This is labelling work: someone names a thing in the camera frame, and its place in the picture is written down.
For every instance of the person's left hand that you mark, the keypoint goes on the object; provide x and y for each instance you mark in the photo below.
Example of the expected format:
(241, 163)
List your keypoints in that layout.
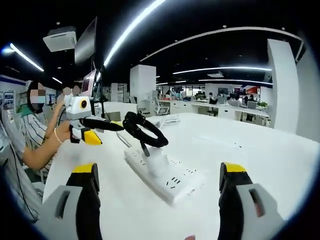
(66, 132)

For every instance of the person operator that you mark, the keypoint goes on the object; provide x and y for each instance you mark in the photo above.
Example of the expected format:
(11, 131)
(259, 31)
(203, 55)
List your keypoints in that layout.
(30, 127)

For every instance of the distant office workers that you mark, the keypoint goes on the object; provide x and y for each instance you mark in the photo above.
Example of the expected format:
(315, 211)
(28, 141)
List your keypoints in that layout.
(212, 96)

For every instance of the black monitor stand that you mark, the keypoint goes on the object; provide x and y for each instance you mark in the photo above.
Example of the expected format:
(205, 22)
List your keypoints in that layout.
(102, 107)

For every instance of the row of office desks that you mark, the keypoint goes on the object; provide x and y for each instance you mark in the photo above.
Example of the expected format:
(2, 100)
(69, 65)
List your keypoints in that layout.
(225, 110)

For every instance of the long ceiling light strip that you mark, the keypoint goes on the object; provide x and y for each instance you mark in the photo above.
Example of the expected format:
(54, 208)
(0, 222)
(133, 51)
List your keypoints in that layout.
(130, 28)

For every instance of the white desk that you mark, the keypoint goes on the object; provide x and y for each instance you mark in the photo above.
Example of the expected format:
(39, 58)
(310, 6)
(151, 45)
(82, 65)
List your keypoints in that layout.
(250, 162)

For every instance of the person's right hand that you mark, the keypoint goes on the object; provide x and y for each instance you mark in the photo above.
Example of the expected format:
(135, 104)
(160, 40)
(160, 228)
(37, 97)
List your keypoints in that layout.
(190, 237)

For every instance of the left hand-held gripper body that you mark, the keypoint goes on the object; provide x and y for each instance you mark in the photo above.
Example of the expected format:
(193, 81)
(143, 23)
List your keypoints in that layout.
(73, 110)

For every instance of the small background potted plant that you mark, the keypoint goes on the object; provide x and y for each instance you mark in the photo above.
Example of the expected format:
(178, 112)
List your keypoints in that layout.
(262, 104)

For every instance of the white office chair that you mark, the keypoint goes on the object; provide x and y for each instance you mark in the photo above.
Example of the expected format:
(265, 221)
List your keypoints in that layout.
(161, 105)

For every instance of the pink lit monitor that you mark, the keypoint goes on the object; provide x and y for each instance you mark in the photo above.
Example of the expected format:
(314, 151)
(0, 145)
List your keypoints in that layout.
(87, 83)

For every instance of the ceiling air conditioner unit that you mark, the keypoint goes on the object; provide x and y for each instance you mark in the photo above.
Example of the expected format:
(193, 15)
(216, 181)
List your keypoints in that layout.
(60, 38)

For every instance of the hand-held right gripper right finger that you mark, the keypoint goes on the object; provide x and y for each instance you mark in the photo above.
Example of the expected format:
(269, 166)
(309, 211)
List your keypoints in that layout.
(232, 200)

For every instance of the person's head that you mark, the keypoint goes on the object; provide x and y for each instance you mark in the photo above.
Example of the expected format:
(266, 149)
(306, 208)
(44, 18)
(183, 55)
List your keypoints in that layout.
(38, 106)

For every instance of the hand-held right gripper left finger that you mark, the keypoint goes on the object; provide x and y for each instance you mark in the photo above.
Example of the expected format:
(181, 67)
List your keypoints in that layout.
(87, 200)

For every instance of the red wall display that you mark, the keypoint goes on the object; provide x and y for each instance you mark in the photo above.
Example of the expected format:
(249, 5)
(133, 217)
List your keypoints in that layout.
(252, 89)

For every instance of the white charger brick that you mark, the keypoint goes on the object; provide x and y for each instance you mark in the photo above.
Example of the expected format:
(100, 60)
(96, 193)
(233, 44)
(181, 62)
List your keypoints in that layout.
(156, 162)

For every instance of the large dark hanging screen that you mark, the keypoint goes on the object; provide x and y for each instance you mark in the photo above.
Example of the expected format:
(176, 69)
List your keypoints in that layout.
(86, 45)

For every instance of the white power strip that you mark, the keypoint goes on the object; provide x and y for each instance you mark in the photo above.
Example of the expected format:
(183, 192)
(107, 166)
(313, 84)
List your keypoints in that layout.
(180, 180)

